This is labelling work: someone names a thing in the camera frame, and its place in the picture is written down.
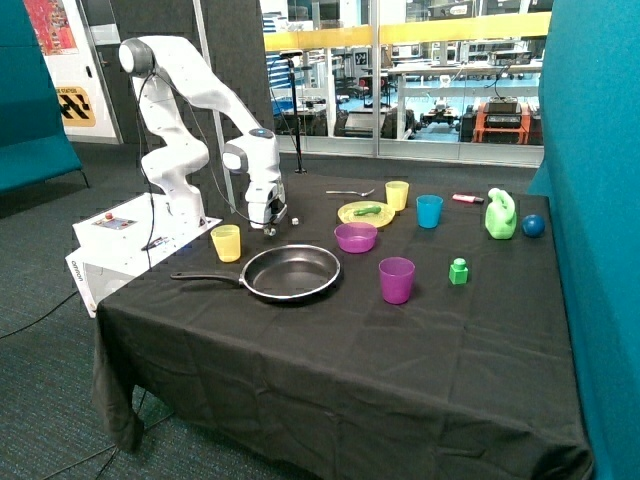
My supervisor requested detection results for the blue plastic cup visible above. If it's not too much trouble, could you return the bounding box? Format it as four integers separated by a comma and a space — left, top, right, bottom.
416, 194, 444, 229

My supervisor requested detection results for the black tablecloth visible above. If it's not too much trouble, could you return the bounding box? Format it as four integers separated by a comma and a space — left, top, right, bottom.
93, 200, 595, 479

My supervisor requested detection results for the yellow plastic plate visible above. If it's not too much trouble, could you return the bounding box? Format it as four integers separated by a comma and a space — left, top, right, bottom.
337, 200, 395, 228

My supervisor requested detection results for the green toy block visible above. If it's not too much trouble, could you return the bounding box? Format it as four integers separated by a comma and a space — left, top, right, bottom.
449, 257, 469, 285

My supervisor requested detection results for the yellow cup at back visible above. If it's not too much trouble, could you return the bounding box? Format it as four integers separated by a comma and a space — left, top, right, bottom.
385, 180, 410, 212

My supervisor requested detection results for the pink marker pen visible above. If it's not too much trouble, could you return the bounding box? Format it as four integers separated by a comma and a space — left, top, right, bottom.
452, 194, 484, 204

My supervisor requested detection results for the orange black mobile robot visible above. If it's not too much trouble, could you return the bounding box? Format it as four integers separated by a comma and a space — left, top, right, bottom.
472, 97, 531, 145

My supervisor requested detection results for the black camera tripod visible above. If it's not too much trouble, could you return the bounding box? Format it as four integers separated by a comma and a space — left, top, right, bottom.
279, 49, 306, 174

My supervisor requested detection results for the black frying pan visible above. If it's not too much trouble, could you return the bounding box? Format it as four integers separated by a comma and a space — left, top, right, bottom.
170, 244, 342, 302

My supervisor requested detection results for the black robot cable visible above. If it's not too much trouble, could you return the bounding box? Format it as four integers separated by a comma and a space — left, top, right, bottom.
135, 69, 266, 253

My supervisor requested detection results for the red wall poster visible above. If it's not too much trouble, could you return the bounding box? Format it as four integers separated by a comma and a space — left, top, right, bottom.
23, 0, 78, 57

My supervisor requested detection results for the dark blue ball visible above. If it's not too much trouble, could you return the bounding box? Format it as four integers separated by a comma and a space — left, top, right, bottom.
521, 214, 546, 238

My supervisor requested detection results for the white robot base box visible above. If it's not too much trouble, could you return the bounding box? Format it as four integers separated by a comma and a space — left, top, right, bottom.
66, 193, 220, 317

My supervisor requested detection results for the yellow black station sign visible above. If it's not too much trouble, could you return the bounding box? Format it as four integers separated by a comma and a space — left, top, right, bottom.
56, 86, 96, 128

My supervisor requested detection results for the teal partition wall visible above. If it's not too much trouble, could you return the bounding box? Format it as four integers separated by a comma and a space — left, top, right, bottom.
530, 1, 639, 479

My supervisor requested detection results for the green toy cucumber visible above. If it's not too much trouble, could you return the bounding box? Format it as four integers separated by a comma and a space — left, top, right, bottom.
353, 206, 382, 217

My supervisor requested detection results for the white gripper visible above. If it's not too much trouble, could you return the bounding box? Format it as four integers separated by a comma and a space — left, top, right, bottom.
245, 181, 287, 236

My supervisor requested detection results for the purple plastic cup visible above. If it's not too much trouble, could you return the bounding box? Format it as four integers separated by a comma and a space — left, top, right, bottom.
378, 257, 415, 305

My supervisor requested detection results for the purple plastic bowl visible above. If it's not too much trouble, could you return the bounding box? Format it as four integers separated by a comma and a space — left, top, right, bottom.
334, 222, 378, 254

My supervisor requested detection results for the teal sofa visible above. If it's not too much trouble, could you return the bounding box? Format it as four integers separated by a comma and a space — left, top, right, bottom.
0, 0, 83, 194

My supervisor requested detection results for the metal spoon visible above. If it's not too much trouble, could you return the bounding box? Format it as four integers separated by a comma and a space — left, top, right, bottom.
325, 189, 375, 198

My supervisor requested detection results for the green detergent bottle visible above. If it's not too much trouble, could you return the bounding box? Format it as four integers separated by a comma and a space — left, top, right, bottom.
485, 188, 517, 240

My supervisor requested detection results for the yellow cup near pan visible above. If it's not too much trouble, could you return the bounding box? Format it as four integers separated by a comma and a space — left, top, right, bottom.
210, 225, 241, 263

